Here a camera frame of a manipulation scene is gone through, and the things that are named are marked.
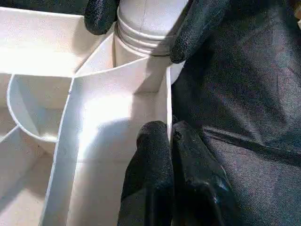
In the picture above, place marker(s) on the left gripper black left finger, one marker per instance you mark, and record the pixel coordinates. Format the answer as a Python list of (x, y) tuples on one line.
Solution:
[(148, 176)]

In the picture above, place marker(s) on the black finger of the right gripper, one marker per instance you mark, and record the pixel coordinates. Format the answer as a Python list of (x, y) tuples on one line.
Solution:
[(195, 30), (101, 16)]

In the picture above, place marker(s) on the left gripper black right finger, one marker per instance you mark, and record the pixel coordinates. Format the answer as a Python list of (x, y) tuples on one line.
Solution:
[(202, 188)]

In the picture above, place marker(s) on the white plastic table leg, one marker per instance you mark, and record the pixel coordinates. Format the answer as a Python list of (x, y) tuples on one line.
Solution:
[(145, 23)]

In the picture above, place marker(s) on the white plastic table top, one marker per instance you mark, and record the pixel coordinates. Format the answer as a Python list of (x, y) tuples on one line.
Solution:
[(101, 106)]

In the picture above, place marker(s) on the black work mat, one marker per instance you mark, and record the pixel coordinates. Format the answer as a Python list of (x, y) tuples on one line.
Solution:
[(247, 106)]

